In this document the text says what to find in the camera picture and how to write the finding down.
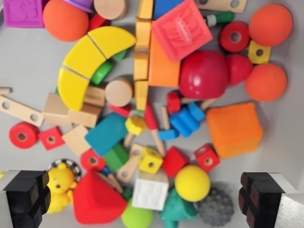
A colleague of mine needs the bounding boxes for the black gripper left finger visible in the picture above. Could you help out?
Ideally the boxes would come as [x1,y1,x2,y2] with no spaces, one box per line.
[0,170,51,228]

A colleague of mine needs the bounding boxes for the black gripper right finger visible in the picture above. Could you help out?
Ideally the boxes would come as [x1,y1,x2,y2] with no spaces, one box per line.
[238,171,304,228]

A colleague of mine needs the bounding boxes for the yellow rubber bear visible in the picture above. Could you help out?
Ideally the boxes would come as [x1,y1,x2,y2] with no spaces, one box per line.
[46,162,78,215]

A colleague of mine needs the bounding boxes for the grey bumpy ball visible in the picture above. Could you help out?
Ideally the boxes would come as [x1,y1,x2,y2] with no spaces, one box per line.
[195,187,235,228]

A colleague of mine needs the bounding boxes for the red wooden cube with holes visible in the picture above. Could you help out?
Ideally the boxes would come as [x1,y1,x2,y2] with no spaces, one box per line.
[194,143,221,172]

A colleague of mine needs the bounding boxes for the red soft wedge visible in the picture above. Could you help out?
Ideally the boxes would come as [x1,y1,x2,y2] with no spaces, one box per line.
[72,170,128,225]

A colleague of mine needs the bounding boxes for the red square wooden nut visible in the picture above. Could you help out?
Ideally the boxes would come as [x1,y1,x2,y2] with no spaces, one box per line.
[38,126,66,151]

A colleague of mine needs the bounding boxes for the yellow foam ball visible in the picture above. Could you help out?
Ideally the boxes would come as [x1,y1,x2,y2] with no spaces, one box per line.
[174,164,211,203]

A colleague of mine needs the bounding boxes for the orange soft cube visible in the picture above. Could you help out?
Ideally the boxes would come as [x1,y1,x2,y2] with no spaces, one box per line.
[206,102,264,159]

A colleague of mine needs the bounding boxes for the teal rubber animal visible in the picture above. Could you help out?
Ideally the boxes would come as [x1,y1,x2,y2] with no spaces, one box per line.
[159,189,198,228]

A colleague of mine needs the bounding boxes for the small blue wooden bolt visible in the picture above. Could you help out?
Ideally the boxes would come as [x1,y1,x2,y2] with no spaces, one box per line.
[96,165,124,194]

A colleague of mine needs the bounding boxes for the wooden plank with holes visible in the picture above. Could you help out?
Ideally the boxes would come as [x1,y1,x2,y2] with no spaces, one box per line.
[194,0,248,14]
[0,94,45,127]
[115,143,145,183]

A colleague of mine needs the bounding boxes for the red wooden block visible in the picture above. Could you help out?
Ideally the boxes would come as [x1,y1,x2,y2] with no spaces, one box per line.
[88,13,111,31]
[161,146,190,179]

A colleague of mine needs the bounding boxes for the green wooden block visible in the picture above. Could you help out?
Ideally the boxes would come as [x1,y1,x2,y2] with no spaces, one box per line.
[103,143,130,172]

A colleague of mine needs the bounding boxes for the small green piece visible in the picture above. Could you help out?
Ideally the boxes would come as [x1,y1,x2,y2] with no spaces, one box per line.
[122,186,134,200]

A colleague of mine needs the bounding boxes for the teal blue wooden block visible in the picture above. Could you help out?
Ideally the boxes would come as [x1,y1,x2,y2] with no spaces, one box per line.
[84,112,129,157]

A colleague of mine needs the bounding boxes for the blue ribbed wooden piece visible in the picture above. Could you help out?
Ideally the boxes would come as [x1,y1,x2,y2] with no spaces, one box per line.
[169,102,206,139]

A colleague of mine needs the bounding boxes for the lime green ball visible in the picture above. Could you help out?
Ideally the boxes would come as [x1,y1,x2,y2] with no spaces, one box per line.
[120,197,155,228]

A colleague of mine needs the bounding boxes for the white rubber block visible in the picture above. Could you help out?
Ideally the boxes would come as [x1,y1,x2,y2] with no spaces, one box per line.
[131,170,170,212]

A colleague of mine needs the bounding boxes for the yellow wooden cube with holes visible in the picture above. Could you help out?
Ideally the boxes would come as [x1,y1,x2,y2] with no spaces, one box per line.
[138,146,164,174]

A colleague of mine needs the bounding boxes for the orange foam ball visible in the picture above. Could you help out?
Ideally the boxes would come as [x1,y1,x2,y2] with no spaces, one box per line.
[248,3,294,47]
[245,63,288,103]
[42,0,90,43]

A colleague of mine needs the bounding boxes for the thin red wooden piece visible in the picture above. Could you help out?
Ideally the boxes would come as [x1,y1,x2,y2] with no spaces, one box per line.
[108,104,133,118]

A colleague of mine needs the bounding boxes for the small red plastic dome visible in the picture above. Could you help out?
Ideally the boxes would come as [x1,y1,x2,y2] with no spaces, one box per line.
[225,54,254,86]

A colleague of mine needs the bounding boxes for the red wooden bolt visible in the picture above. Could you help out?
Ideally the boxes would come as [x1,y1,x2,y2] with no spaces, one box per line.
[166,91,217,114]

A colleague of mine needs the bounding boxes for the yellow wooden bolt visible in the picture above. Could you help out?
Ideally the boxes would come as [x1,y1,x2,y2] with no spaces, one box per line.
[123,115,148,147]

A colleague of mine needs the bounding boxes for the red wooden toy screwdriver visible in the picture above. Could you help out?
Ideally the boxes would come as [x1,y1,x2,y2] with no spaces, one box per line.
[144,103,166,157]

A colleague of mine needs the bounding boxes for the large red plastic apple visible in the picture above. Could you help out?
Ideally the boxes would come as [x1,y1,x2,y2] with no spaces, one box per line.
[179,50,230,100]

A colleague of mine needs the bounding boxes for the plain wooden cylinder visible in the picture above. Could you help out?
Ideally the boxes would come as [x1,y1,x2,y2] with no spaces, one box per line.
[104,78,134,108]
[93,0,128,21]

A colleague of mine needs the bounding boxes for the yellow square wooden nut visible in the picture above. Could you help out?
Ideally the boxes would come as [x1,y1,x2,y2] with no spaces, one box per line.
[247,40,272,65]

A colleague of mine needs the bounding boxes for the yellow sliced wooden banana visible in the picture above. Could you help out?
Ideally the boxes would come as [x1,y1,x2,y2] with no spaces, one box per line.
[57,26,137,112]

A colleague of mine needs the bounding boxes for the orange wooden block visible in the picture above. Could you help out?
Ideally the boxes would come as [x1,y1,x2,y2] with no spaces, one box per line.
[148,33,181,87]

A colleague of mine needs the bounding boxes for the green wooden piece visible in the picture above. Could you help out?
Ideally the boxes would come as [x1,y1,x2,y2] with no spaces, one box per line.
[111,48,131,63]

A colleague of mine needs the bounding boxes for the dark green wooden bolt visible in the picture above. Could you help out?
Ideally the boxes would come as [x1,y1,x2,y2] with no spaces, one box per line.
[203,10,235,27]

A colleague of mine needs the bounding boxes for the purple rubber block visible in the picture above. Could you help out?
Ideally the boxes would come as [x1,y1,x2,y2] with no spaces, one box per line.
[3,0,46,29]

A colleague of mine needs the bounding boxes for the pink rubber block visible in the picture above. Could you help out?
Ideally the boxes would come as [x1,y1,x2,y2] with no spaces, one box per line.
[151,0,213,63]

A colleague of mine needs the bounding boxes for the yellow-orange sliced wooden vegetable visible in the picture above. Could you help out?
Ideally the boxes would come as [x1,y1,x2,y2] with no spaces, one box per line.
[133,0,153,112]

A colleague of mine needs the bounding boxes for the purple plastic cup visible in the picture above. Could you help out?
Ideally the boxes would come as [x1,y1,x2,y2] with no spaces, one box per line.
[63,0,95,13]

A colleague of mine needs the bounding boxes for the black white checkered ring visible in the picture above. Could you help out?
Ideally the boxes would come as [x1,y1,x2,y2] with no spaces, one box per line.
[47,158,83,184]

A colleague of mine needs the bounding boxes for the red wooden ring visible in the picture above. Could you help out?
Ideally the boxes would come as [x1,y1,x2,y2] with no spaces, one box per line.
[80,149,106,171]
[219,21,251,53]
[9,121,39,150]

